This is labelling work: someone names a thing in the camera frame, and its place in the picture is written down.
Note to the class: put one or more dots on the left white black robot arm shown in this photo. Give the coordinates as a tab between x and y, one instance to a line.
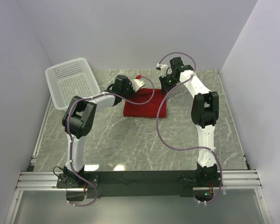
79	117

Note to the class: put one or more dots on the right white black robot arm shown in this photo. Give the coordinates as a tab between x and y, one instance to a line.
204	113

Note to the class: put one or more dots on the white plastic perforated basket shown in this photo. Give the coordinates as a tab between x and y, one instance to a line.
69	79

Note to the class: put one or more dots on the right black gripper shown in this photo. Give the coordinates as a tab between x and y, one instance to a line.
164	88

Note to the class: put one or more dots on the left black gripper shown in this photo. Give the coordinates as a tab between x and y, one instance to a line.
129	84

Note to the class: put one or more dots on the red t shirt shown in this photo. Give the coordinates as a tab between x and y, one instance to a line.
148	110

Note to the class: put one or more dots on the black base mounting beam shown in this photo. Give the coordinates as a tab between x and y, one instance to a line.
138	183

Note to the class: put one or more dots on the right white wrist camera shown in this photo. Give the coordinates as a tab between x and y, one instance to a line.
162	68

